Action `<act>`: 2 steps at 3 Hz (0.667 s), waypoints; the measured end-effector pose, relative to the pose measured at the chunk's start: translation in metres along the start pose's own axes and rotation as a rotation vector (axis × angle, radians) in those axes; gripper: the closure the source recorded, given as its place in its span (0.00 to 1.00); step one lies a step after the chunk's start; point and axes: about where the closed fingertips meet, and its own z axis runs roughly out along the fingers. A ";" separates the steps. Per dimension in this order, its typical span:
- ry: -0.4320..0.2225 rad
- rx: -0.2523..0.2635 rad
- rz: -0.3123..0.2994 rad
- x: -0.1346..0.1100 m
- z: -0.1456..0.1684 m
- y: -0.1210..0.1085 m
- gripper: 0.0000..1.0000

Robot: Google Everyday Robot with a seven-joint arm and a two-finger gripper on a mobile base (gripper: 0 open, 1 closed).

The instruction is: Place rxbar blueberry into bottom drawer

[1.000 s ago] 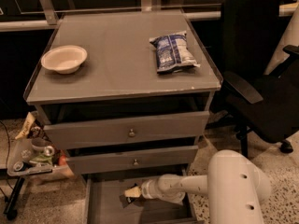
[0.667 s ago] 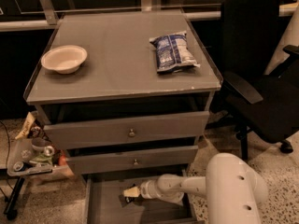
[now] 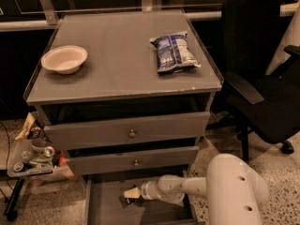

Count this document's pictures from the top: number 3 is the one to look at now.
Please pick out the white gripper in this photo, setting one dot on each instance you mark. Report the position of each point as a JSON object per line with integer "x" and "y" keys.
{"x": 145, "y": 189}

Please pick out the dark blue rxbar wrapper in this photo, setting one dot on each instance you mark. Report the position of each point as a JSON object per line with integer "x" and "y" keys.
{"x": 127, "y": 201}

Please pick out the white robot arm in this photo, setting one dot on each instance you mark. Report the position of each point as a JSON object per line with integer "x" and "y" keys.
{"x": 233, "y": 190}

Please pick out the brass middle drawer knob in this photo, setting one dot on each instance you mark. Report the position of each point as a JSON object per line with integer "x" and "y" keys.
{"x": 136, "y": 163}

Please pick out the brass drawer knob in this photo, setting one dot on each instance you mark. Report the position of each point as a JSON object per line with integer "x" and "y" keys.
{"x": 132, "y": 133}
{"x": 136, "y": 163}

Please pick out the grey bottom drawer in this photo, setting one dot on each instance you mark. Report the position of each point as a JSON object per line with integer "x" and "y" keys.
{"x": 105, "y": 204}

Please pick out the grey drawer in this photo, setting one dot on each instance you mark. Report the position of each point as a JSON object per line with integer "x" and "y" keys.
{"x": 105, "y": 204}
{"x": 124, "y": 161}
{"x": 115, "y": 132}

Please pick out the grey middle drawer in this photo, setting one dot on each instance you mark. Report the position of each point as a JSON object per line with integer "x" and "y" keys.
{"x": 124, "y": 161}

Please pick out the brass top drawer knob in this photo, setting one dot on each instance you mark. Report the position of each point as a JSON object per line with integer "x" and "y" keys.
{"x": 132, "y": 133}

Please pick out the grey top drawer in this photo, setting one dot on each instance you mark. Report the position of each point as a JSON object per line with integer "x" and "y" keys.
{"x": 115, "y": 132}

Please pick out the grey drawer cabinet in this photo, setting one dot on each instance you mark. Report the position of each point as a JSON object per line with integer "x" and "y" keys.
{"x": 119, "y": 79}

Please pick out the clear plastic bin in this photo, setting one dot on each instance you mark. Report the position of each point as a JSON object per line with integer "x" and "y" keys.
{"x": 42, "y": 159}

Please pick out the silver soda can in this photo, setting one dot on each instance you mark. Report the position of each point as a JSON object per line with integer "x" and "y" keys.
{"x": 19, "y": 167}

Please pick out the black stand leg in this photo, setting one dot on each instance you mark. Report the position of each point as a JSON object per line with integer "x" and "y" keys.
{"x": 10, "y": 211}

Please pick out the tan snack bag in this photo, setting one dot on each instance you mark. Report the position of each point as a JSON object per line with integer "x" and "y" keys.
{"x": 27, "y": 125}

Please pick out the blue white chip bag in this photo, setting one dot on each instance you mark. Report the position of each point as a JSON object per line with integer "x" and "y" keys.
{"x": 173, "y": 54}

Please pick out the white paper bowl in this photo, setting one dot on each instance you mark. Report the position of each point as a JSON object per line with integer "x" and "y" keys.
{"x": 65, "y": 59}

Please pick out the black office chair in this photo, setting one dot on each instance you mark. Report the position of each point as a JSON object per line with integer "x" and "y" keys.
{"x": 265, "y": 104}

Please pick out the metal railing bar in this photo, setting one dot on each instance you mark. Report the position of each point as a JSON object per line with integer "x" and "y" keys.
{"x": 28, "y": 24}

